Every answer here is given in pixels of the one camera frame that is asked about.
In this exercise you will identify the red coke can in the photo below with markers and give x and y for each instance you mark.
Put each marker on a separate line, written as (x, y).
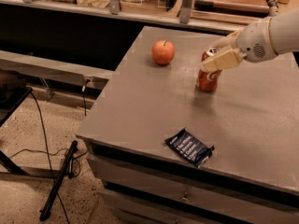
(207, 81)

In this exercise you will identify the blue rxbar blueberry wrapper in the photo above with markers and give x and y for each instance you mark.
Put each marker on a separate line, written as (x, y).
(188, 147)

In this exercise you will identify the metal bracket post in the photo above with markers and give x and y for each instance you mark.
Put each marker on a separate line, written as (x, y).
(185, 11)

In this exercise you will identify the grey drawer cabinet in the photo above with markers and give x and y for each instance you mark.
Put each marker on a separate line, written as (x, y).
(143, 190)

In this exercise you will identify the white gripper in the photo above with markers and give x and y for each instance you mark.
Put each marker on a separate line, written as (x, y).
(253, 42)

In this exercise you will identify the black power strip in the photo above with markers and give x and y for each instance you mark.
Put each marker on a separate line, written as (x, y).
(57, 182)

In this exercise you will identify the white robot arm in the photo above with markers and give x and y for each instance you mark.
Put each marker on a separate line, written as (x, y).
(284, 32)

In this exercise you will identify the red apple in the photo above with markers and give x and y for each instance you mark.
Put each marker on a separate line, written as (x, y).
(163, 52)

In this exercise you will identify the black side table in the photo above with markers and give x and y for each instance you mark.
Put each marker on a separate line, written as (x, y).
(7, 109)

